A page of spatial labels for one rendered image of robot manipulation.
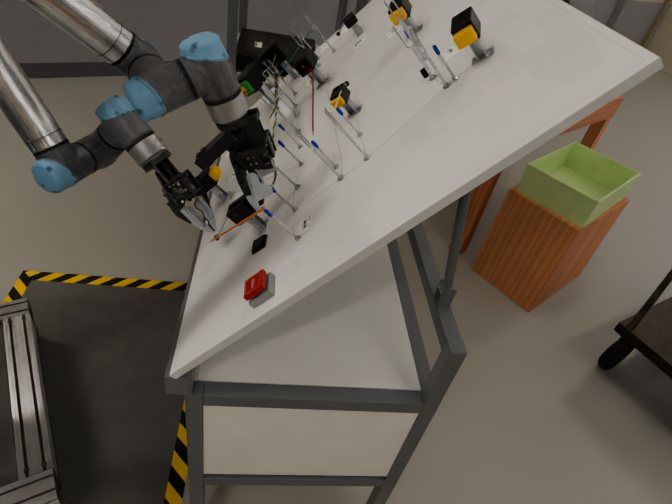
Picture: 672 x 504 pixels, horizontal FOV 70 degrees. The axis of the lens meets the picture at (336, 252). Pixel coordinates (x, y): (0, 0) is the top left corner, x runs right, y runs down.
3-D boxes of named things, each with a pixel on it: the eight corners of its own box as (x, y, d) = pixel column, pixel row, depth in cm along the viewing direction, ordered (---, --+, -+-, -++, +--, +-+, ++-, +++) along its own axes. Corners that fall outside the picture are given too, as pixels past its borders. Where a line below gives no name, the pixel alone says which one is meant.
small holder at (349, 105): (365, 92, 122) (348, 70, 118) (360, 113, 116) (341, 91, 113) (351, 100, 125) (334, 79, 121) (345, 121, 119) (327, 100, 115)
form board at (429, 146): (231, 130, 193) (227, 127, 192) (449, -61, 155) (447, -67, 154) (175, 379, 103) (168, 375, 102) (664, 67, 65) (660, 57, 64)
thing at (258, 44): (232, 70, 187) (232, 53, 183) (239, 42, 214) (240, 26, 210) (315, 83, 193) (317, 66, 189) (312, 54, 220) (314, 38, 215)
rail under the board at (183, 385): (165, 394, 106) (164, 377, 102) (224, 142, 196) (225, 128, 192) (191, 395, 107) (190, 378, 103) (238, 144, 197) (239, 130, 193)
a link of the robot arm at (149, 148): (128, 156, 111) (157, 136, 114) (141, 172, 112) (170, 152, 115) (128, 149, 104) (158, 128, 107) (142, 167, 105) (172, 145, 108)
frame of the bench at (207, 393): (191, 534, 157) (184, 395, 107) (228, 283, 247) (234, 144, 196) (369, 533, 167) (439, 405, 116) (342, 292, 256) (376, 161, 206)
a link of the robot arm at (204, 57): (168, 43, 86) (211, 24, 88) (195, 99, 93) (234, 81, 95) (178, 53, 80) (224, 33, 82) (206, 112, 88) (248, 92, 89)
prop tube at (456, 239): (440, 298, 113) (460, 188, 93) (437, 290, 115) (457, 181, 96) (453, 298, 113) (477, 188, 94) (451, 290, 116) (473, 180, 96)
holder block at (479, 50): (493, 28, 98) (472, -9, 93) (494, 57, 91) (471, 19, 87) (472, 40, 101) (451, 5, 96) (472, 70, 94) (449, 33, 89)
